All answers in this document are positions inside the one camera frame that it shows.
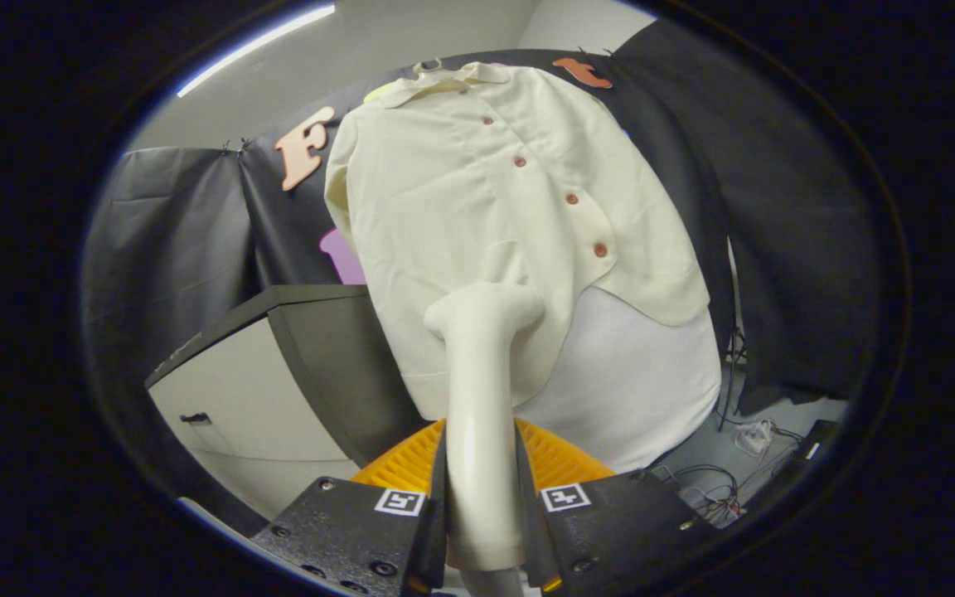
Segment tangled black floor cables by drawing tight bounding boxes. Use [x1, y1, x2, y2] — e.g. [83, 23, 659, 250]
[650, 464, 748, 529]

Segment cream button-up shirt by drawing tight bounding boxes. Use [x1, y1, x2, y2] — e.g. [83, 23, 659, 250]
[324, 62, 710, 421]

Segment black backdrop cloth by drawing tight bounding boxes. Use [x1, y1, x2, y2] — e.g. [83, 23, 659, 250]
[82, 18, 880, 536]

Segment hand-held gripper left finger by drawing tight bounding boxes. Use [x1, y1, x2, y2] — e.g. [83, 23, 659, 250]
[250, 417, 448, 597]

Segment white garment steamer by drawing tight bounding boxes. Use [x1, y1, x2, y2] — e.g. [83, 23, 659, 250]
[424, 280, 546, 597]

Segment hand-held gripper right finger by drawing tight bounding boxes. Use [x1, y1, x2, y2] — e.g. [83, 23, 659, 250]
[513, 416, 715, 594]

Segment black stand pole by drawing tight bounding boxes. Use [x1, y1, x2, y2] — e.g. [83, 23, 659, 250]
[714, 328, 748, 432]

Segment white hanging cloth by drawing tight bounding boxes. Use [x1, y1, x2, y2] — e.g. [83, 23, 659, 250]
[515, 286, 723, 475]

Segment black floor box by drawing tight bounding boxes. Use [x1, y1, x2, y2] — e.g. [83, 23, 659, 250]
[788, 419, 841, 465]

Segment white cable bundle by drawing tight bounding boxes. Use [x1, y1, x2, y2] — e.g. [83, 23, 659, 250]
[733, 417, 777, 455]

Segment white cabinet with grey top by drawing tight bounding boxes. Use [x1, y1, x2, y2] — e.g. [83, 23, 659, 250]
[144, 284, 433, 522]

